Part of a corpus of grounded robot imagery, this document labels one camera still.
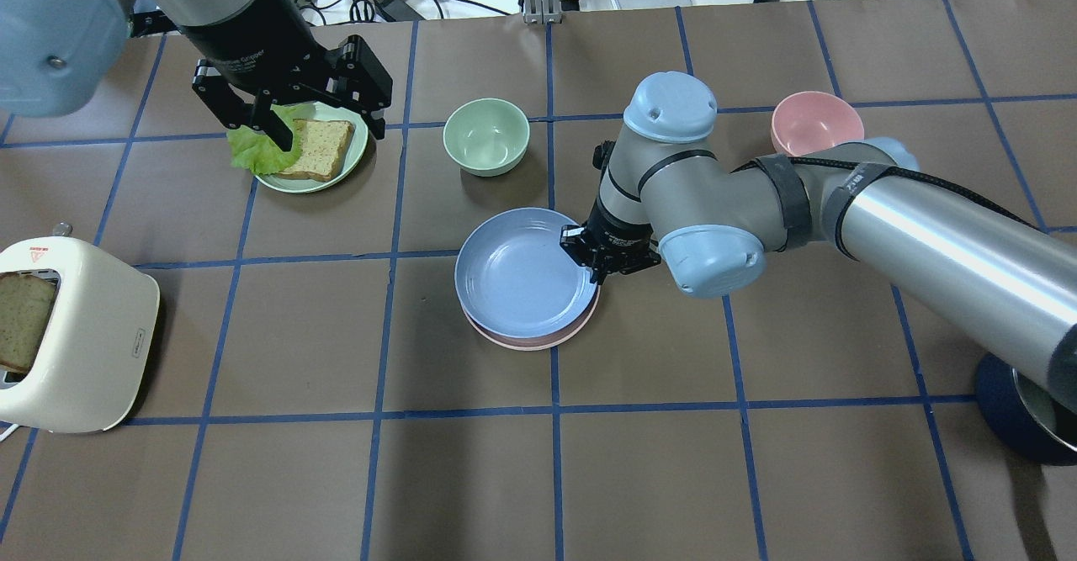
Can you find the bread slice in toaster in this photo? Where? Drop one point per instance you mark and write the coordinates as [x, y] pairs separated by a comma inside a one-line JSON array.
[[26, 303]]

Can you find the green bowl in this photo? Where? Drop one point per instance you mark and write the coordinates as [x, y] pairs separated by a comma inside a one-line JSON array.
[[487, 137]]

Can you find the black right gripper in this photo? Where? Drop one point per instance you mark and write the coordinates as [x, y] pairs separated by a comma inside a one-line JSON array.
[[621, 230]]

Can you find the bread slice on plate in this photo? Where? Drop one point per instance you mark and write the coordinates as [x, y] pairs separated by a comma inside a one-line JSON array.
[[323, 145]]

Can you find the green lettuce leaf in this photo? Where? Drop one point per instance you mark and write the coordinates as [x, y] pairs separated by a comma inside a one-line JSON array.
[[258, 153]]

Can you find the blue plate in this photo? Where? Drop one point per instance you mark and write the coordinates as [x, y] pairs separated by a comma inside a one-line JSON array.
[[513, 278]]

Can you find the white toaster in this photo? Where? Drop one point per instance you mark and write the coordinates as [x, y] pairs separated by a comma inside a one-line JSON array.
[[95, 351]]

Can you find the pink bowl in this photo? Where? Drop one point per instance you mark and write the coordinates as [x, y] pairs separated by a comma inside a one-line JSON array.
[[812, 121]]

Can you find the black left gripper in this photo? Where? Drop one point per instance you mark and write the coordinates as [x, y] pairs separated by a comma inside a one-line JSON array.
[[244, 29]]

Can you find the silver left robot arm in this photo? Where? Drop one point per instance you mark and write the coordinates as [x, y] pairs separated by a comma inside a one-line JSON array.
[[56, 52]]

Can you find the green plate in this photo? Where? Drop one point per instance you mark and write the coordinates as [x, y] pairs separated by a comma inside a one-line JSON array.
[[354, 155]]

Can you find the pink plate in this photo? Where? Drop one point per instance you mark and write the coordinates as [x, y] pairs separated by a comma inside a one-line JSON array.
[[540, 343]]

